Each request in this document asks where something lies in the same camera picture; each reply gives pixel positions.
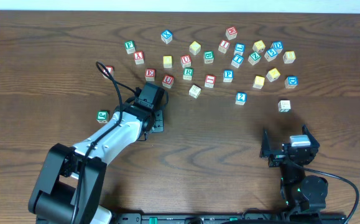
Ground green 7 wooden block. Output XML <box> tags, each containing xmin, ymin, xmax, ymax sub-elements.
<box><xmin>278</xmin><ymin>100</ymin><xmax>291</xmax><ymax>113</ymax></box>

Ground yellow block centre top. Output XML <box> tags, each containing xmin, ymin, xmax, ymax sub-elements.
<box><xmin>189</xmin><ymin>41</ymin><xmax>201</xmax><ymax>55</ymax></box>

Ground blue T wooden block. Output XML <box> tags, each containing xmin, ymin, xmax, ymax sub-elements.
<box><xmin>231</xmin><ymin>54</ymin><xmax>244</xmax><ymax>68</ymax></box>

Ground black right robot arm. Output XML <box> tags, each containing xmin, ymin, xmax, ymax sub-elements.
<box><xmin>260</xmin><ymin>126</ymin><xmax>328</xmax><ymax>213</ymax></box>

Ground red I block lower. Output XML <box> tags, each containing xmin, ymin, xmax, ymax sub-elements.
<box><xmin>205</xmin><ymin>75</ymin><xmax>216</xmax><ymax>88</ymax></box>

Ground red block far top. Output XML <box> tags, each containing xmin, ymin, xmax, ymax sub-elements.
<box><xmin>226</xmin><ymin>26</ymin><xmax>238</xmax><ymax>40</ymax></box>

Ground green J wooden block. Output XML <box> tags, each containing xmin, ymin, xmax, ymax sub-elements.
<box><xmin>96</xmin><ymin>111</ymin><xmax>109</xmax><ymax>123</ymax></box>

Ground green R wooden block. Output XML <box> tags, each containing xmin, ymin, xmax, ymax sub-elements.
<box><xmin>183</xmin><ymin>67</ymin><xmax>193</xmax><ymax>80</ymax></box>

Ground yellow O top block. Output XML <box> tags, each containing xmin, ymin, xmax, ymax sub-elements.
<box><xmin>163</xmin><ymin>55</ymin><xmax>173</xmax><ymax>68</ymax></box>

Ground yellow monkey picture block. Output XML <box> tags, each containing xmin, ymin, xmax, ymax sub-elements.
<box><xmin>252</xmin><ymin>40</ymin><xmax>265</xmax><ymax>54</ymax></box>

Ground red I block upper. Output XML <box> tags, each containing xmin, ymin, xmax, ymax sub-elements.
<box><xmin>218</xmin><ymin>40</ymin><xmax>230</xmax><ymax>54</ymax></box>

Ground blue D block near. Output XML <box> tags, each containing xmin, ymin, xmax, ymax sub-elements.
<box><xmin>285</xmin><ymin>76</ymin><xmax>298</xmax><ymax>89</ymax></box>

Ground blue X wooden block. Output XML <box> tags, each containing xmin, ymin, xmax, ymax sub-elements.
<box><xmin>160</xmin><ymin>30</ymin><xmax>173</xmax><ymax>44</ymax></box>

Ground green B wooden block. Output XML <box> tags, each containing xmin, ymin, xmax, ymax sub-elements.
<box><xmin>203</xmin><ymin>50</ymin><xmax>215</xmax><ymax>63</ymax></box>

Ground yellow picture wooden block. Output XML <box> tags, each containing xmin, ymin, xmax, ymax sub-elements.
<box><xmin>266</xmin><ymin>68</ymin><xmax>280</xmax><ymax>82</ymax></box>

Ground green Z wooden block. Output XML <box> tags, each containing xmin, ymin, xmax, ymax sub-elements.
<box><xmin>248</xmin><ymin>52</ymin><xmax>261</xmax><ymax>65</ymax></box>

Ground blue L wooden block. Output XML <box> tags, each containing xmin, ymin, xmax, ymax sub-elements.
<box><xmin>234</xmin><ymin>43</ymin><xmax>246</xmax><ymax>56</ymax></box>

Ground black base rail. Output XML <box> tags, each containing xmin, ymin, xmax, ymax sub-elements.
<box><xmin>90</xmin><ymin>210</ymin><xmax>346</xmax><ymax>224</ymax></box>

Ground blue d block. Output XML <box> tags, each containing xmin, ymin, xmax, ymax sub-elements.
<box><xmin>270</xmin><ymin>41</ymin><xmax>284</xmax><ymax>54</ymax></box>
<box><xmin>285</xmin><ymin>76</ymin><xmax>298</xmax><ymax>89</ymax></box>

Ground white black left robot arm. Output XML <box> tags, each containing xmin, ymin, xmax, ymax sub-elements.
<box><xmin>28</xmin><ymin>103</ymin><xmax>163</xmax><ymax>223</ymax></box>

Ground yellow 8 wooden block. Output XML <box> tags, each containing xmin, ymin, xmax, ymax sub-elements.
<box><xmin>283</xmin><ymin>51</ymin><xmax>296</xmax><ymax>64</ymax></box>

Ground yellow O side block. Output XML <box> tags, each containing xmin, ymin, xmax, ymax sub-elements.
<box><xmin>188</xmin><ymin>85</ymin><xmax>201</xmax><ymax>99</ymax></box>

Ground red i block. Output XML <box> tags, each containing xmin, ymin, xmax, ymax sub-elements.
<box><xmin>218</xmin><ymin>40</ymin><xmax>230</xmax><ymax>54</ymax></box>
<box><xmin>205</xmin><ymin>75</ymin><xmax>216</xmax><ymax>88</ymax></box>

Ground yellow S wooden block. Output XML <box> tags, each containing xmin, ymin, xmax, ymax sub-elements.
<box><xmin>252</xmin><ymin>75</ymin><xmax>265</xmax><ymax>89</ymax></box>

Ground blue D block far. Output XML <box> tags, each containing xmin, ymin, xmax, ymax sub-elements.
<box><xmin>270</xmin><ymin>41</ymin><xmax>284</xmax><ymax>54</ymax></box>

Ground red u block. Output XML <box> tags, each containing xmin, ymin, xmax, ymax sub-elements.
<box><xmin>162</xmin><ymin>75</ymin><xmax>174</xmax><ymax>88</ymax></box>
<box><xmin>180</xmin><ymin>55</ymin><xmax>192</xmax><ymax>68</ymax></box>

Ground blue P wooden block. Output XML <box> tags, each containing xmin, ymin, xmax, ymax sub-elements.
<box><xmin>223</xmin><ymin>70</ymin><xmax>234</xmax><ymax>83</ymax></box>

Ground green F wooden block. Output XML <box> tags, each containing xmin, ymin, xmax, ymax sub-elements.
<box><xmin>124</xmin><ymin>40</ymin><xmax>136</xmax><ymax>54</ymax></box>

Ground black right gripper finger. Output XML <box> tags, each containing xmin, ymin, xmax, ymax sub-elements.
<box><xmin>302</xmin><ymin>124</ymin><xmax>320</xmax><ymax>148</ymax></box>
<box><xmin>259</xmin><ymin>129</ymin><xmax>271</xmax><ymax>158</ymax></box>

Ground red Y wooden block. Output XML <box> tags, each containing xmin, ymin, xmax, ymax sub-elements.
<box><xmin>134</xmin><ymin>51</ymin><xmax>145</xmax><ymax>65</ymax></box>

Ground blue 5 wooden block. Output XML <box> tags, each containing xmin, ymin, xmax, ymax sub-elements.
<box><xmin>264</xmin><ymin>48</ymin><xmax>278</xmax><ymax>62</ymax></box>

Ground red A wooden block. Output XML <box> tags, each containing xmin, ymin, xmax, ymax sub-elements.
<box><xmin>102</xmin><ymin>66</ymin><xmax>114</xmax><ymax>79</ymax></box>

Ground red E wooden block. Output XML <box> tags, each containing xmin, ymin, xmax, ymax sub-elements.
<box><xmin>145</xmin><ymin>68</ymin><xmax>156</xmax><ymax>82</ymax></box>

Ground blue 2 wooden block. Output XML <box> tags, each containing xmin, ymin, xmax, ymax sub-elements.
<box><xmin>235</xmin><ymin>92</ymin><xmax>247</xmax><ymax>105</ymax></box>

